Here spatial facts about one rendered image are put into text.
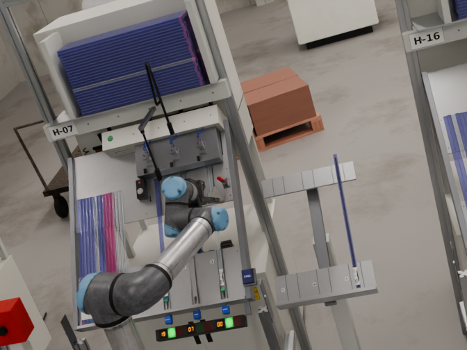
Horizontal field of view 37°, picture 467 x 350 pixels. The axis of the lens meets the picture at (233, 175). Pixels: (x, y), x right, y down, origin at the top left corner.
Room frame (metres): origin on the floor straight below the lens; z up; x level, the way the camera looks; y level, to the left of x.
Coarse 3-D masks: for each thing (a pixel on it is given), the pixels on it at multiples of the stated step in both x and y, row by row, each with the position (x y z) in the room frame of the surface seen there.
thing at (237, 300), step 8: (240, 296) 2.13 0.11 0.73; (200, 304) 2.16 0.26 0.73; (208, 304) 2.15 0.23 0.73; (216, 304) 2.16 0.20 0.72; (224, 304) 2.17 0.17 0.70; (232, 304) 2.18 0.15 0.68; (152, 312) 2.21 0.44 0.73; (160, 312) 2.20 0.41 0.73; (168, 312) 2.19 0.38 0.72; (176, 312) 2.21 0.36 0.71; (184, 312) 2.22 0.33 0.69; (136, 320) 2.25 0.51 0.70; (144, 320) 2.26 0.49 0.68; (80, 328) 2.28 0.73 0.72; (88, 328) 2.29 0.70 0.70; (96, 328) 2.30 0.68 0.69
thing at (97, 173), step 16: (224, 144) 2.56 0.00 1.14; (80, 160) 2.77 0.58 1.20; (96, 160) 2.74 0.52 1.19; (112, 160) 2.71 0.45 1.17; (128, 160) 2.68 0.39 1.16; (224, 160) 2.52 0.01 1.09; (80, 176) 2.72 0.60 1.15; (96, 176) 2.69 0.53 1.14; (112, 176) 2.66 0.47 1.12; (128, 176) 2.63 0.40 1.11; (192, 176) 2.52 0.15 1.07; (224, 176) 2.47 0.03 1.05; (80, 192) 2.67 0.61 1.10; (96, 192) 2.64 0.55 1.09; (128, 192) 2.59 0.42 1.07; (160, 192) 2.53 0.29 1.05; (224, 192) 2.43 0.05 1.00; (128, 208) 2.54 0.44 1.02; (144, 208) 2.52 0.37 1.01
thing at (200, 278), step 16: (208, 256) 2.29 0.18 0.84; (224, 256) 2.27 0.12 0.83; (128, 272) 2.37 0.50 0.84; (192, 272) 2.27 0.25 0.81; (208, 272) 2.25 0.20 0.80; (224, 272) 2.23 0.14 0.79; (240, 272) 2.21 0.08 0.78; (176, 288) 2.26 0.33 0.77; (192, 288) 2.23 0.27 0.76; (208, 288) 2.21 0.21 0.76; (240, 288) 2.17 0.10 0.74; (160, 304) 2.24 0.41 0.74; (176, 304) 2.22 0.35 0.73; (192, 304) 2.19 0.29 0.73; (80, 320) 2.32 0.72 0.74
